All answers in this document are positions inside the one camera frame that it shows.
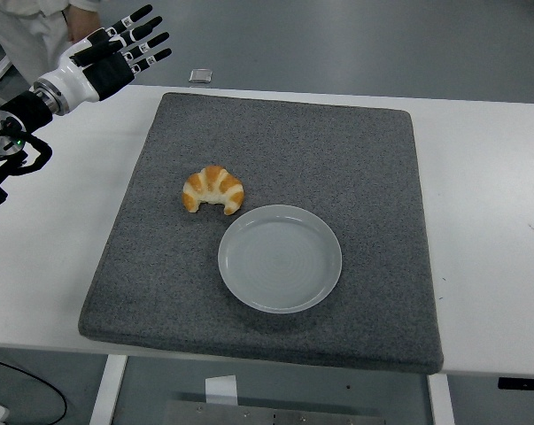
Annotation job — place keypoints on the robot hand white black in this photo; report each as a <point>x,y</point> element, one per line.
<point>74,77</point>

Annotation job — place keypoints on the croissant bread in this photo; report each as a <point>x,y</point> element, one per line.
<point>213,179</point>

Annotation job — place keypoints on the round grey plate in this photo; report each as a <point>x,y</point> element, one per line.
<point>280,261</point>

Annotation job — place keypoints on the grey metal plate with screws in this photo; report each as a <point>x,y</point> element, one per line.
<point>271,416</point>

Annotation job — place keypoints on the person's hand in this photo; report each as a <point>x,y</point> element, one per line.
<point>82,22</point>

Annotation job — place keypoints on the person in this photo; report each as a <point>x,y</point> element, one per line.
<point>36,35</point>

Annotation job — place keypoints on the silver metal bar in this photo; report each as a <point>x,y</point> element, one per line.
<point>0,68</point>

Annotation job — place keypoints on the small silver square cover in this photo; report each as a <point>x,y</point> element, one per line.
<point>200,75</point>

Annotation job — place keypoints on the grey fabric mat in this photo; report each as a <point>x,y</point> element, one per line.
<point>359,199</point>

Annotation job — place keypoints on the white table leg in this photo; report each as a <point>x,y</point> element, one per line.
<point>109,389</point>
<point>440,400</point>

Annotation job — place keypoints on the white tape strip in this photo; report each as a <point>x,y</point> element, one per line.
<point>221,389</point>

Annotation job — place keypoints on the black table control panel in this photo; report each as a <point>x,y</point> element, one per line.
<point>523,383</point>

